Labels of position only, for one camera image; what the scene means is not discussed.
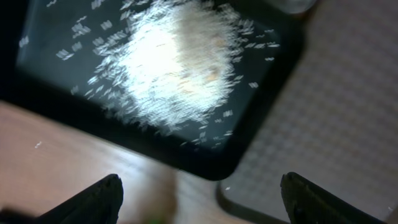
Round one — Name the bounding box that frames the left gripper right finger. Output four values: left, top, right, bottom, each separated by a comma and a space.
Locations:
280, 172, 386, 224

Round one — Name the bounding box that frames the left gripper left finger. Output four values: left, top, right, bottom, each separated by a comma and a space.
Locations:
37, 174, 124, 224

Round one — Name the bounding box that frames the pile of rice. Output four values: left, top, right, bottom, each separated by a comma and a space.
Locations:
18, 0, 280, 150

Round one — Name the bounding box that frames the dark brown serving tray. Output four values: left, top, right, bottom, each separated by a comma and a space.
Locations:
217, 0, 397, 223

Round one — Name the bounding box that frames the black tray bin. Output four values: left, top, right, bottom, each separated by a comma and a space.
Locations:
1, 1, 305, 180

